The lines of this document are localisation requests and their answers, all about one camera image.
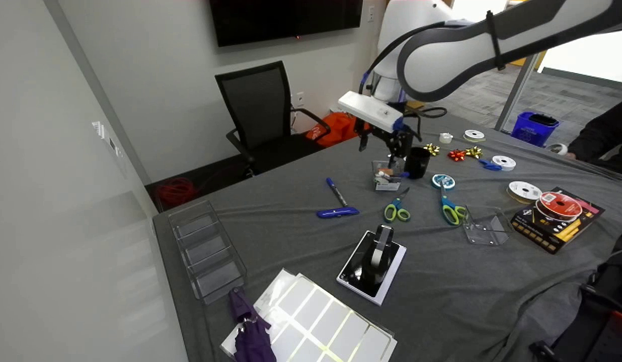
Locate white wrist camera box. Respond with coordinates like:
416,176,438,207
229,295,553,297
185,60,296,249
337,91,406,134

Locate white ice cube tray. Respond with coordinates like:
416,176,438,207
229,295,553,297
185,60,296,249
220,267,398,362

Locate green handled scissors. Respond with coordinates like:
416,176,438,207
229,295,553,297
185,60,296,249
381,185,414,226
438,190,470,227

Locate red cable coil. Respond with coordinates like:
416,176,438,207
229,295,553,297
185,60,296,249
153,176,199,208

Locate black yellow wire package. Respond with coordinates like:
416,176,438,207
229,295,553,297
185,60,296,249
510,187,608,255

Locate light blue handled scissors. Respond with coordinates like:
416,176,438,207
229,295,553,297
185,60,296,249
429,170,458,193

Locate black cup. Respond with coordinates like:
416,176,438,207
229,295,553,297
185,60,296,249
403,145,432,180

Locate clear plastic packet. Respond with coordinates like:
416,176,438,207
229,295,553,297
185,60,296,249
461,214,512,249

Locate purple cloth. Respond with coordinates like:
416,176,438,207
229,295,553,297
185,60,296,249
227,287,278,362

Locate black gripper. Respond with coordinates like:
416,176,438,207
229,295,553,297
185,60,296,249
381,123,416,170

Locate clear box with small items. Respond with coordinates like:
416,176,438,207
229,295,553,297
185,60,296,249
371,157,406,194

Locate blue bin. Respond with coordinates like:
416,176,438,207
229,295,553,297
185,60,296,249
510,110,562,147

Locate black stand with red part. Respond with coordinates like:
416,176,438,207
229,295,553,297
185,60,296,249
529,218,622,362

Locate person in black clothes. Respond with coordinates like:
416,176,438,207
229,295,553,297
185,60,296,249
568,92,622,176

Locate black office chair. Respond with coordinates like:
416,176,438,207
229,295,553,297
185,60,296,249
214,59,333,176

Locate white spool with blue ribbon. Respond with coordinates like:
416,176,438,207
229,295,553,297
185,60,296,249
479,153,520,173

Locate orange bag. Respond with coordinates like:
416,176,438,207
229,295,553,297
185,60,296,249
304,110,367,150

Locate blue pen with grey tip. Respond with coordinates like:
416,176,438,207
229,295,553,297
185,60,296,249
325,174,351,208

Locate clear three compartment organizer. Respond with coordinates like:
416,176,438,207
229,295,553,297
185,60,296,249
169,198,249,308

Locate black tape dispenser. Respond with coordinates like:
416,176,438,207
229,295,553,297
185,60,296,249
353,220,398,279

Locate black wall television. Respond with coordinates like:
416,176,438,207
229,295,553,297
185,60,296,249
208,0,365,48

